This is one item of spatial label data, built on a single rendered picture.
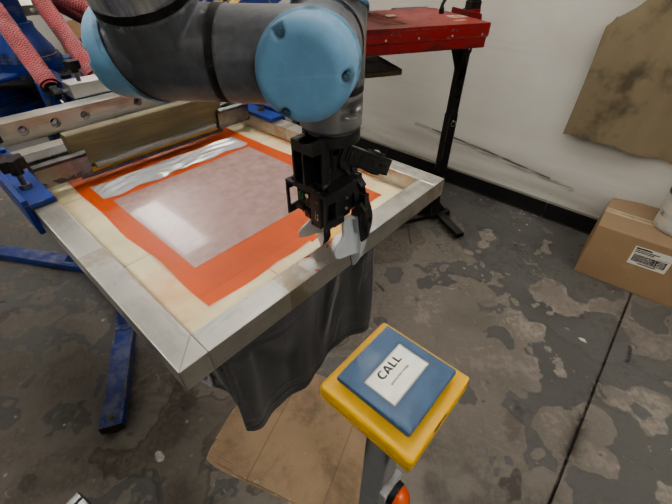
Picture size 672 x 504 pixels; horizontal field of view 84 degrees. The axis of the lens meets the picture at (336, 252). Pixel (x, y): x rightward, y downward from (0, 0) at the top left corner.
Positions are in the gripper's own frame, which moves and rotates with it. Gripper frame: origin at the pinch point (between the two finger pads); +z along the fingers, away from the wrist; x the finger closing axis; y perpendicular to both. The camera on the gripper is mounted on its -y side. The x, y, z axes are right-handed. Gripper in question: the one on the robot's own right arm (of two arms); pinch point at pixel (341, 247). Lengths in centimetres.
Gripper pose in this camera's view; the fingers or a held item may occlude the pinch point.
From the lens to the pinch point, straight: 58.7
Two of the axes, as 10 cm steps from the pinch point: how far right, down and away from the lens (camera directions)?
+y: -6.7, 4.8, -5.7
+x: 7.5, 4.3, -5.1
